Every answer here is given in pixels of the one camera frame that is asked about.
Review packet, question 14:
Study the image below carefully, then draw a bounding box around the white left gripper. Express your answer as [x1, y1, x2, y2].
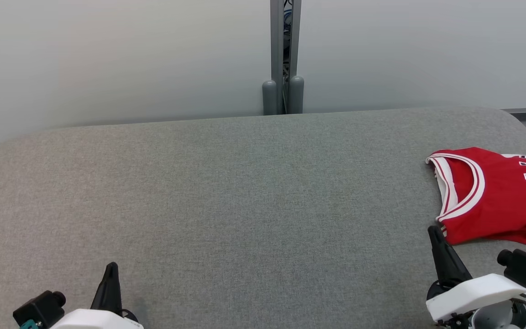
[49, 262, 145, 329]

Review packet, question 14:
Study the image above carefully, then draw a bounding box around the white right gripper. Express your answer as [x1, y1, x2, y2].
[426, 225, 526, 324]

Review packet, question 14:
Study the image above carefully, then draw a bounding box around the red shirt with white sleeves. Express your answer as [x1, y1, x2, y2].
[426, 147, 526, 249]

